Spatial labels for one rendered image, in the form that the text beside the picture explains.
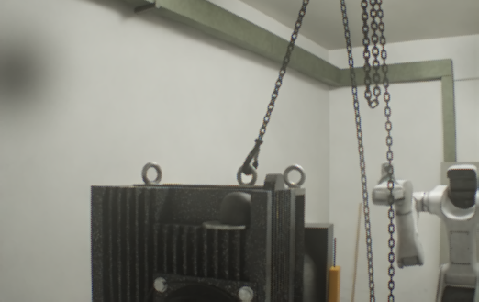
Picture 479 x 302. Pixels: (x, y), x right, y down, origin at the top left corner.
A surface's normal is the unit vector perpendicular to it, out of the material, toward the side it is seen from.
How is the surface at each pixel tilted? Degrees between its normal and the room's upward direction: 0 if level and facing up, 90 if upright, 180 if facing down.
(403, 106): 90
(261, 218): 90
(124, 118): 90
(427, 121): 90
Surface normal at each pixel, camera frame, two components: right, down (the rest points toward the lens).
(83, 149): 0.84, -0.04
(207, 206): -0.30, -0.08
